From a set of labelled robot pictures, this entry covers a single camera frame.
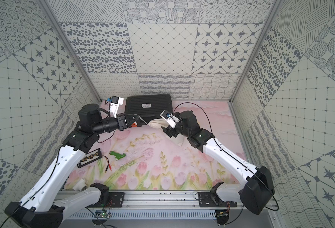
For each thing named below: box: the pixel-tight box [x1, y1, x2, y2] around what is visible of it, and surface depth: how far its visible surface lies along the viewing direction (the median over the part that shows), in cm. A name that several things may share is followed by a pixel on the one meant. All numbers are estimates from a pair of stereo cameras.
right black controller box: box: [214, 209, 230, 226], surface depth 73 cm
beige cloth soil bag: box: [134, 114, 187, 148], surface depth 85 cm
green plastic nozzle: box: [109, 150, 127, 161], surface depth 92 cm
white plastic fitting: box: [72, 178, 88, 192], surface depth 77 cm
